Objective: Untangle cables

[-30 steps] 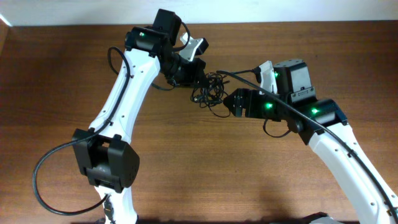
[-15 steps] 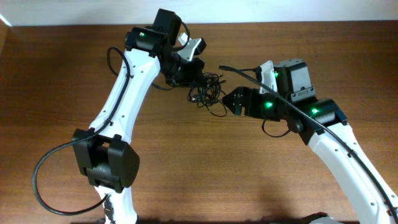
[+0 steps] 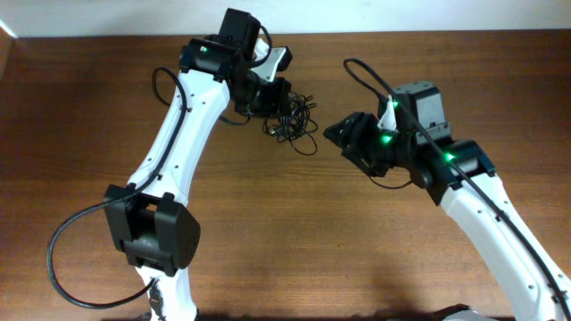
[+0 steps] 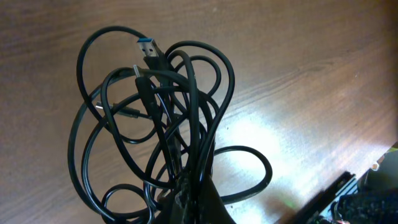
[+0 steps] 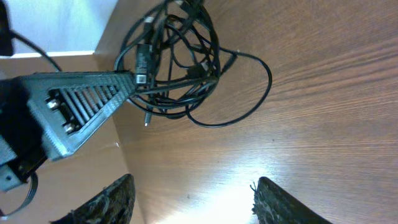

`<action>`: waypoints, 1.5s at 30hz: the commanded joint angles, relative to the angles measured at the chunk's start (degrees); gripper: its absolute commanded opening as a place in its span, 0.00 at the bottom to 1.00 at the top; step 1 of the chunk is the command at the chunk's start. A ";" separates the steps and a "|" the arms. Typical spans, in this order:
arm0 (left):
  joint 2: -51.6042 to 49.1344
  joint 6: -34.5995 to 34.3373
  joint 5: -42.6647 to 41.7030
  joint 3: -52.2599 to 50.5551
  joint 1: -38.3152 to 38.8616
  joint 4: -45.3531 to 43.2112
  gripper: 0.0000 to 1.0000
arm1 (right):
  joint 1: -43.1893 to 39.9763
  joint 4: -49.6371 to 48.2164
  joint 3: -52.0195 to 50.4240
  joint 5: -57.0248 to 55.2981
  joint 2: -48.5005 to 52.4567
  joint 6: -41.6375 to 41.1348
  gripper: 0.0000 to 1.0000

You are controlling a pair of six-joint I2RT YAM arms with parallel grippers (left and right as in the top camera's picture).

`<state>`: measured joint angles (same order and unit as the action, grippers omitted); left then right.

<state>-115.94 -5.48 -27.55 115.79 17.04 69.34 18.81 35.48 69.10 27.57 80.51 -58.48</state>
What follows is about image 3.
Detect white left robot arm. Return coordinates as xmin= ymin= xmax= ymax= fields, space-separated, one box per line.
xmin=104 ymin=9 xmax=292 ymax=320

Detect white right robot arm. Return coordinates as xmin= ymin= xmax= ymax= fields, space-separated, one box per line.
xmin=324 ymin=81 xmax=570 ymax=320

